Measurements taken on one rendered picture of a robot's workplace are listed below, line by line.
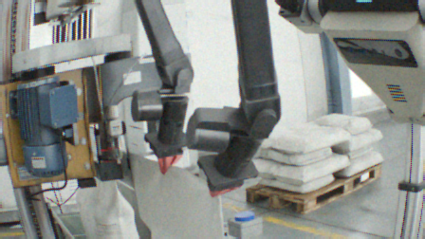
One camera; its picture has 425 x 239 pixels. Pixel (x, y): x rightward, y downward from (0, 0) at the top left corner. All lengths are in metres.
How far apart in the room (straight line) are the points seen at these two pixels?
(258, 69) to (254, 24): 0.09
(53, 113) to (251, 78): 0.48
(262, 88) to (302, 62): 6.20
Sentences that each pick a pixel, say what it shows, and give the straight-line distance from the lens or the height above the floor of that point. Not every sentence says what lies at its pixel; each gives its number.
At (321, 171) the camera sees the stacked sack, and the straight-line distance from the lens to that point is 4.16.
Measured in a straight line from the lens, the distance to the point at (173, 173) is 1.29.
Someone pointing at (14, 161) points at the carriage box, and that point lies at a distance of 1.40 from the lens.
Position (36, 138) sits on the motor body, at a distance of 1.20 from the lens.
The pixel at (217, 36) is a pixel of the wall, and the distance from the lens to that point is 6.30.
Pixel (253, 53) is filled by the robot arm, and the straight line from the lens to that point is 0.83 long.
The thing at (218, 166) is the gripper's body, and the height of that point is 1.13.
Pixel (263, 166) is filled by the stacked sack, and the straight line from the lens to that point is 4.47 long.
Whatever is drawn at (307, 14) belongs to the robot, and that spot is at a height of 1.43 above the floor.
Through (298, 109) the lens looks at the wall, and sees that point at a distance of 6.99.
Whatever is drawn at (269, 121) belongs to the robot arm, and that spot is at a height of 1.22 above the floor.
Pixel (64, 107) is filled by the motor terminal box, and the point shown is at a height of 1.26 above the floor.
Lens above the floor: 1.35
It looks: 8 degrees down
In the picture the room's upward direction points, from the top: 5 degrees counter-clockwise
